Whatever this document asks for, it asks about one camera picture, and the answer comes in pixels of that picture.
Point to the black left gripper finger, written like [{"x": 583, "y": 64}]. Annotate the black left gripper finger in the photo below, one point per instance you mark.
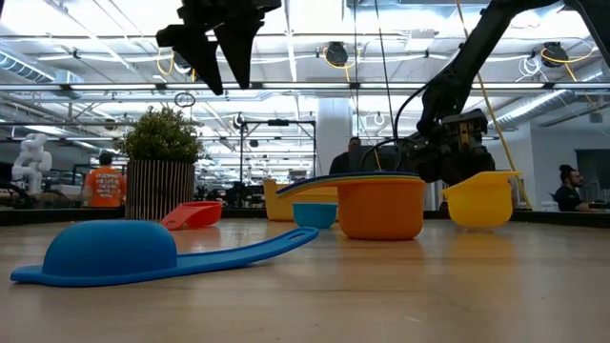
[
  {"x": 240, "y": 47},
  {"x": 195, "y": 45}
]

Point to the dark blue measuring cup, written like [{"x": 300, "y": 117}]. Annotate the dark blue measuring cup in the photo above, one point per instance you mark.
[{"x": 376, "y": 174}]

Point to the orange measuring cup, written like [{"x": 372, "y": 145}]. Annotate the orange measuring cup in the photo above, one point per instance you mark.
[{"x": 381, "y": 209}]

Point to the light blue measuring cup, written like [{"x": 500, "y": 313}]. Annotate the light blue measuring cup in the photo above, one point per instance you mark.
[{"x": 314, "y": 215}]

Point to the red measuring cup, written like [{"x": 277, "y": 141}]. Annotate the red measuring cup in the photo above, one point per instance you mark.
[{"x": 197, "y": 215}]

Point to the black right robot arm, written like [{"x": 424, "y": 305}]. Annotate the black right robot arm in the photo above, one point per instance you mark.
[{"x": 476, "y": 47}]

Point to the large yellow measuring cup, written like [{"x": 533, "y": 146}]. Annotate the large yellow measuring cup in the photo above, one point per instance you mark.
[{"x": 278, "y": 209}]

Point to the person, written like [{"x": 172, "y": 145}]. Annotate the person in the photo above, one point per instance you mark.
[
  {"x": 105, "y": 188},
  {"x": 567, "y": 197},
  {"x": 345, "y": 162}
]

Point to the green plant in striped pot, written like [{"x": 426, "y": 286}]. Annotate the green plant in striped pot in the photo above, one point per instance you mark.
[{"x": 159, "y": 190}]

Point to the white robot figure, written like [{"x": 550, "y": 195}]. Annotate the white robot figure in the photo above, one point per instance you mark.
[{"x": 31, "y": 159}]

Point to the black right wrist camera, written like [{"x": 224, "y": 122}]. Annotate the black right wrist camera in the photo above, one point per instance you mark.
[{"x": 467, "y": 131}]

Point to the black metal gantry frame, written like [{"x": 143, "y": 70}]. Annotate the black metal gantry frame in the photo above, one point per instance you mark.
[{"x": 278, "y": 122}]

